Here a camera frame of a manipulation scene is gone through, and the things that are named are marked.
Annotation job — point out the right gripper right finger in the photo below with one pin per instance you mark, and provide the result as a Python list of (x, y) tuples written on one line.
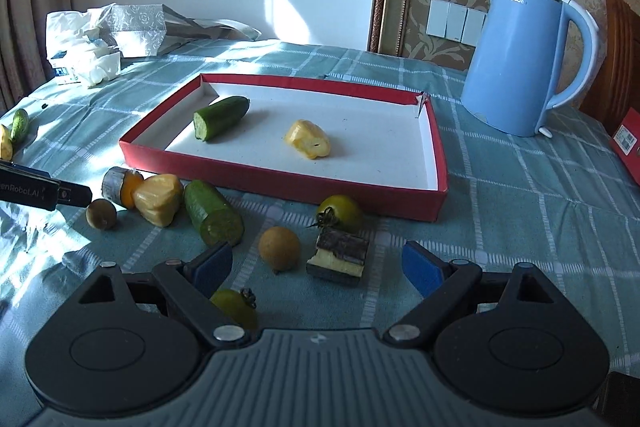
[(446, 288)]

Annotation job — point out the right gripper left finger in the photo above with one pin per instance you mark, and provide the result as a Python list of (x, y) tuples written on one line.
[(187, 288)]

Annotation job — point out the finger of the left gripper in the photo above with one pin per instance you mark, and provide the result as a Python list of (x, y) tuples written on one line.
[(76, 195)]

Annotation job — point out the green tomato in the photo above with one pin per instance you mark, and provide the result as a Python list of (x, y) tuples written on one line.
[(240, 306), (339, 212)]

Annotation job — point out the grey orange cylinder piece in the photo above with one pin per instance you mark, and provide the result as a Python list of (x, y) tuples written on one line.
[(119, 185)]

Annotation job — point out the grey yellow layered block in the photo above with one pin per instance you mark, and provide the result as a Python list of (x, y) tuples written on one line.
[(339, 257)]

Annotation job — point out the yellow banana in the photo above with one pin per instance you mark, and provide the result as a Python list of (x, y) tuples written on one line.
[(6, 145)]

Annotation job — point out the small whole cucumber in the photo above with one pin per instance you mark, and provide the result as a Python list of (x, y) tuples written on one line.
[(20, 126)]

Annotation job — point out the large cucumber half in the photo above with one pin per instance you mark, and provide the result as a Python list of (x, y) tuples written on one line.
[(212, 215)]

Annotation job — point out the large yellow jackfruit piece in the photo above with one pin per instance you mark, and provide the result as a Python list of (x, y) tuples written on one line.
[(158, 198)]

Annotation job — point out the blue white tissue pack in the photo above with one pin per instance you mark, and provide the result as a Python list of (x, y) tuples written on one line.
[(63, 68)]

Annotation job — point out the red shallow cardboard tray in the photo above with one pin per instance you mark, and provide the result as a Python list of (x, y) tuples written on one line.
[(386, 152)]

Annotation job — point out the teal plaid bedspread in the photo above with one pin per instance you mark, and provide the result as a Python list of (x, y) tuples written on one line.
[(552, 337)]

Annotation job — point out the crumpled white plastic bag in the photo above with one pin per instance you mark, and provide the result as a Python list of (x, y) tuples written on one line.
[(79, 34)]

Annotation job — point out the cucumber half in tray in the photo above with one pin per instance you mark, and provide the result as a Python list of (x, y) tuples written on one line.
[(220, 116)]

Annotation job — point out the grey patterned gift bag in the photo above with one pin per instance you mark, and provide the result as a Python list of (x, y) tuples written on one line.
[(150, 30)]

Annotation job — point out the blue electric kettle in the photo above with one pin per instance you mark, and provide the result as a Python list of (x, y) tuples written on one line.
[(516, 66)]

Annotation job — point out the red cardboard box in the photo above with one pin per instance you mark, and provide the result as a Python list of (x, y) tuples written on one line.
[(626, 143)]

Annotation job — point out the wooden chair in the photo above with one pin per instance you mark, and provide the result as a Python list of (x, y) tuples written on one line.
[(615, 89)]

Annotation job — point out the white wall switch panel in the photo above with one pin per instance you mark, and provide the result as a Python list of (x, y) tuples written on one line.
[(455, 22)]

